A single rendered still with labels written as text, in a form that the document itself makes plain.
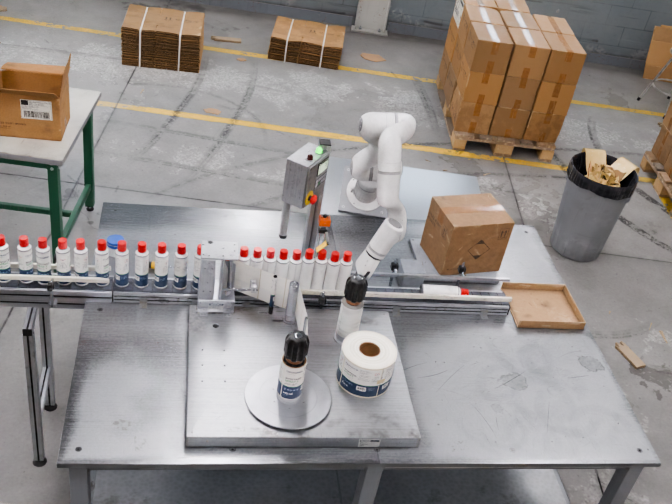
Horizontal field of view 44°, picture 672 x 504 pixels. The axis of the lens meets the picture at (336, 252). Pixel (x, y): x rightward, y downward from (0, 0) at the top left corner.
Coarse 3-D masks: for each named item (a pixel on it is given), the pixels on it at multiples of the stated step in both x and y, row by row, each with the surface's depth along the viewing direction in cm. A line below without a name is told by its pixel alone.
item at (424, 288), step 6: (420, 288) 355; (426, 288) 351; (432, 288) 351; (438, 288) 352; (444, 288) 352; (450, 288) 353; (456, 288) 353; (450, 294) 353; (456, 294) 353; (462, 294) 354; (468, 294) 355
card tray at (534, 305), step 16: (512, 288) 375; (528, 288) 377; (544, 288) 378; (560, 288) 379; (512, 304) 366; (528, 304) 368; (544, 304) 370; (560, 304) 372; (528, 320) 353; (544, 320) 361; (560, 320) 362; (576, 320) 364
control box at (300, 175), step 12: (312, 144) 323; (300, 156) 314; (324, 156) 318; (288, 168) 313; (300, 168) 311; (312, 168) 311; (288, 180) 316; (300, 180) 313; (312, 180) 316; (288, 192) 319; (300, 192) 316; (312, 192) 320; (300, 204) 319
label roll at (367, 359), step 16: (352, 336) 305; (368, 336) 306; (384, 336) 307; (352, 352) 298; (368, 352) 306; (384, 352) 300; (352, 368) 295; (368, 368) 293; (384, 368) 294; (352, 384) 299; (368, 384) 297; (384, 384) 301
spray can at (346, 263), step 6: (348, 252) 336; (342, 258) 339; (348, 258) 336; (342, 264) 337; (348, 264) 337; (342, 270) 338; (348, 270) 338; (342, 276) 340; (348, 276) 341; (342, 282) 342; (336, 288) 345; (342, 288) 343
